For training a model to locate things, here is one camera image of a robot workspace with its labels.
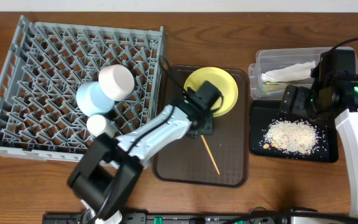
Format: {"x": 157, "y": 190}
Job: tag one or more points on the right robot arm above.
{"x": 333, "y": 97}

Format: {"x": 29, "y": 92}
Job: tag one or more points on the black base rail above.
{"x": 145, "y": 218}

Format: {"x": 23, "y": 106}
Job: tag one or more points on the white plastic cup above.
{"x": 98, "y": 124}

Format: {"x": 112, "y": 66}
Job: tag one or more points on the light blue bowl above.
{"x": 91, "y": 99}

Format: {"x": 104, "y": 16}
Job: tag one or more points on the black waste tray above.
{"x": 264, "y": 112}

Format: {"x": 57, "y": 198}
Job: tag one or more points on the white napkin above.
{"x": 299, "y": 71}

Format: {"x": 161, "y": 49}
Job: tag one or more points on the clear plastic bin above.
{"x": 267, "y": 60}

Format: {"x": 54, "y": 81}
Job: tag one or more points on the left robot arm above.
{"x": 106, "y": 175}

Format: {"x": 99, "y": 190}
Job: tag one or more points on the cooked rice leftovers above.
{"x": 297, "y": 137}

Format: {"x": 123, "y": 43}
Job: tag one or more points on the wooden chopstick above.
{"x": 210, "y": 154}

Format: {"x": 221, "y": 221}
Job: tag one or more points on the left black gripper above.
{"x": 209, "y": 130}

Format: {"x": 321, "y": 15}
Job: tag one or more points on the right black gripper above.
{"x": 297, "y": 106}

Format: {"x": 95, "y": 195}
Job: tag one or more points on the brown serving tray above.
{"x": 186, "y": 160}

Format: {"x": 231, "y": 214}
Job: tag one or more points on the grey plastic dish rack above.
{"x": 47, "y": 63}

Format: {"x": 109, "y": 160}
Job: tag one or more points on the green snack wrapper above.
{"x": 270, "y": 89}

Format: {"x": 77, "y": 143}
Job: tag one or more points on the yellow plate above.
{"x": 222, "y": 80}

